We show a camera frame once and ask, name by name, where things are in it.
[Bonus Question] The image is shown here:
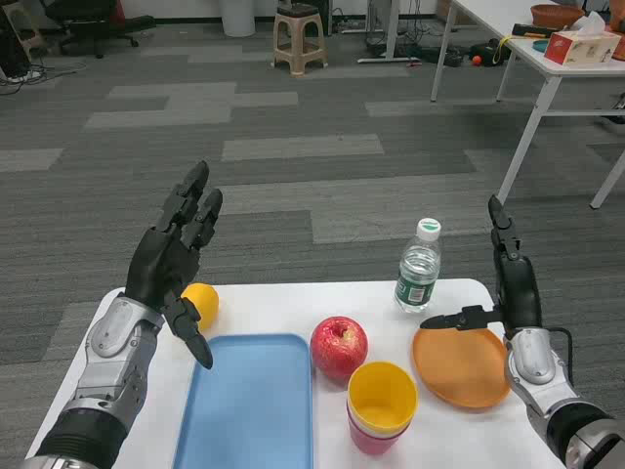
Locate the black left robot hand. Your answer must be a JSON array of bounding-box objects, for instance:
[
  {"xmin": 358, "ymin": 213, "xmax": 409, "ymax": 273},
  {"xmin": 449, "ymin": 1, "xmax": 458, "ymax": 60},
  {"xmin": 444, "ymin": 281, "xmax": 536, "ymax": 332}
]
[{"xmin": 124, "ymin": 159, "xmax": 225, "ymax": 371}]

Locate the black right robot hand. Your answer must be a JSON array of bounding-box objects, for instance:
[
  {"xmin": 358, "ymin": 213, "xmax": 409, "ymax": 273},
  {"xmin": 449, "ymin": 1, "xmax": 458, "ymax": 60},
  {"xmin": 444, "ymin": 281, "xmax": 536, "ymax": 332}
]
[{"xmin": 419, "ymin": 194, "xmax": 544, "ymax": 338}]

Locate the yellow lemon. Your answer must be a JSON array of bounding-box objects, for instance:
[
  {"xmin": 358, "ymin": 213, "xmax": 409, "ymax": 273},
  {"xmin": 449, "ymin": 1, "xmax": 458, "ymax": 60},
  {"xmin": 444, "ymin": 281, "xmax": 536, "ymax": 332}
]
[{"xmin": 180, "ymin": 281, "xmax": 220, "ymax": 331}]

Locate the orange plastic plate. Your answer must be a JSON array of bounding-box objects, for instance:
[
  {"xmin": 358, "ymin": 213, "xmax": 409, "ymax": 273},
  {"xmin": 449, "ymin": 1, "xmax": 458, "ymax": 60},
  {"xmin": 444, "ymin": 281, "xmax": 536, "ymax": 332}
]
[{"xmin": 412, "ymin": 324, "xmax": 513, "ymax": 409}]

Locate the clear water bottle green label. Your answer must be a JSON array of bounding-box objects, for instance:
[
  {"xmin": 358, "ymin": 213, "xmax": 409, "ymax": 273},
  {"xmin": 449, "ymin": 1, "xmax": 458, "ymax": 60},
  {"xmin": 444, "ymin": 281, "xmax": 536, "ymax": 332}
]
[{"xmin": 394, "ymin": 217, "xmax": 443, "ymax": 315}]

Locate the blue plastic tray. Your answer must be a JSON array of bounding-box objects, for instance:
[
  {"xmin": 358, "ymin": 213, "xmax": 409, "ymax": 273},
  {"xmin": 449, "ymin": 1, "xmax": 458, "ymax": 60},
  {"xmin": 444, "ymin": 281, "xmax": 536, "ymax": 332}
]
[{"xmin": 173, "ymin": 333, "xmax": 314, "ymax": 469}]

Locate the yellow plastic cup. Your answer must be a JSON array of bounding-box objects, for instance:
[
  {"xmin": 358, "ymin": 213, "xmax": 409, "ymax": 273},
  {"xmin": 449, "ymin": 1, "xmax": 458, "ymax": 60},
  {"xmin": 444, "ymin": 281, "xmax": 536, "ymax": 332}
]
[{"xmin": 347, "ymin": 361, "xmax": 420, "ymax": 431}]

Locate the red apple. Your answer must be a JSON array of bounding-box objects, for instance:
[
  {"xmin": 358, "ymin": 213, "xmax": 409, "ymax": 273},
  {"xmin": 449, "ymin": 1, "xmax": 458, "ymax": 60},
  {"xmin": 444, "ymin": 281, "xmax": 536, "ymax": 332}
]
[{"xmin": 310, "ymin": 316, "xmax": 369, "ymax": 386}]

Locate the white plastic cup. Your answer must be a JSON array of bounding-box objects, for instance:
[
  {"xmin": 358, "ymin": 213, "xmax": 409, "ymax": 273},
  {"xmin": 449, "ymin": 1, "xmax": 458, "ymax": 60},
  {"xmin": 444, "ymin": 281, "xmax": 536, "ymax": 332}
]
[{"xmin": 347, "ymin": 412, "xmax": 412, "ymax": 440}]

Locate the black floor equipment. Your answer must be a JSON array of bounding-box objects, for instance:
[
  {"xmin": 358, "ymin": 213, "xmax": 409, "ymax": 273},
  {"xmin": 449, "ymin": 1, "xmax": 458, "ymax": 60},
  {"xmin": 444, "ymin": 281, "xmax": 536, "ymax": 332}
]
[{"xmin": 601, "ymin": 91, "xmax": 625, "ymax": 124}]

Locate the pink plastic cup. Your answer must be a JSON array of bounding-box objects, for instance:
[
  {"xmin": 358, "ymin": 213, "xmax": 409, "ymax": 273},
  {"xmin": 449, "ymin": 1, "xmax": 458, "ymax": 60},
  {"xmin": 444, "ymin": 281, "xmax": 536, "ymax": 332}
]
[{"xmin": 347, "ymin": 414, "xmax": 411, "ymax": 455}]

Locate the black office chair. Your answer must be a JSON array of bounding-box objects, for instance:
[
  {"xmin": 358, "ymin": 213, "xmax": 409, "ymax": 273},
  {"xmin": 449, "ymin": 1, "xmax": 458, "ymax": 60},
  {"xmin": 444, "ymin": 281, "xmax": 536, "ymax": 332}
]
[{"xmin": 41, "ymin": 0, "xmax": 157, "ymax": 60}]

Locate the red and beige tissue box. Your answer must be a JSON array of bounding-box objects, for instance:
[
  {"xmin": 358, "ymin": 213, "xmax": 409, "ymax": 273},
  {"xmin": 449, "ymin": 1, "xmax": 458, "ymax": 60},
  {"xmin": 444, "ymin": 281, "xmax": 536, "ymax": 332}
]
[{"xmin": 543, "ymin": 10, "xmax": 623, "ymax": 67}]

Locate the white trash bin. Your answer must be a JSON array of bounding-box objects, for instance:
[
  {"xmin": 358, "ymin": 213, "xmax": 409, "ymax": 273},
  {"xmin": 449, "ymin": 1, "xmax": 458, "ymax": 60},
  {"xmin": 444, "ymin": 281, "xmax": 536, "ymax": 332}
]
[{"xmin": 222, "ymin": 0, "xmax": 257, "ymax": 38}]

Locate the yellow and black tool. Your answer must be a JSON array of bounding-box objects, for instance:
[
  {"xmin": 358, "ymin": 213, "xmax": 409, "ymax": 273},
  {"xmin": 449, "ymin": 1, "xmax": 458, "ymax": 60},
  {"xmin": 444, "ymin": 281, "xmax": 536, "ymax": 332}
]
[{"xmin": 510, "ymin": 23, "xmax": 553, "ymax": 39}]

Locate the beige plastic stool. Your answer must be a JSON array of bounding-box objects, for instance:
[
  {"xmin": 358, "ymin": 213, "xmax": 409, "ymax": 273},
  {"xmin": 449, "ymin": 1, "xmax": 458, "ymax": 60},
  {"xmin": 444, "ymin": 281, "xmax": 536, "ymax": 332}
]
[{"xmin": 271, "ymin": 3, "xmax": 329, "ymax": 77}]

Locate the orange woven basket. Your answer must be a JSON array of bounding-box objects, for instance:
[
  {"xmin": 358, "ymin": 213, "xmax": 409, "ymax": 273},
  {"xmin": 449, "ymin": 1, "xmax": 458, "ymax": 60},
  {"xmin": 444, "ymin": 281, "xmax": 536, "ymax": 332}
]
[{"xmin": 530, "ymin": 3, "xmax": 586, "ymax": 31}]

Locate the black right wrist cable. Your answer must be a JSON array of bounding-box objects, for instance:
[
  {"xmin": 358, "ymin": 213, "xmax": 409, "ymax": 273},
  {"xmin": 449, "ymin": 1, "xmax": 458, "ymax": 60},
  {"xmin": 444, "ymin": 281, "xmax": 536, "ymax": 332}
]
[{"xmin": 546, "ymin": 325, "xmax": 575, "ymax": 382}]

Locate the black bag with yellow strap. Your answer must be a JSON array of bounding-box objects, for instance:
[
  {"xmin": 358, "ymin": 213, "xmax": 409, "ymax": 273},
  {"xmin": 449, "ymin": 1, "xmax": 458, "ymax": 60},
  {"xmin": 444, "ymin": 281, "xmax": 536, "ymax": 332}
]
[{"xmin": 469, "ymin": 38, "xmax": 512, "ymax": 67}]

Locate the white metal frame table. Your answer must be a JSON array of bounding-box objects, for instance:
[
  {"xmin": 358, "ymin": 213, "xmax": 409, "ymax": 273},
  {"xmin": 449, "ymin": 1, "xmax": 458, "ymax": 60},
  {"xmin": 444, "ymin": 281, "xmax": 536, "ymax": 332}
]
[{"xmin": 430, "ymin": 0, "xmax": 625, "ymax": 210}]

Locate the white desk base frame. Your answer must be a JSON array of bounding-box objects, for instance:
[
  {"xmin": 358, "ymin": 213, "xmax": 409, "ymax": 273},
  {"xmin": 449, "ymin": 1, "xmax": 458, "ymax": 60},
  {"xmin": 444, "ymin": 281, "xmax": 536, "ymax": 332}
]
[{"xmin": 357, "ymin": 0, "xmax": 422, "ymax": 64}]

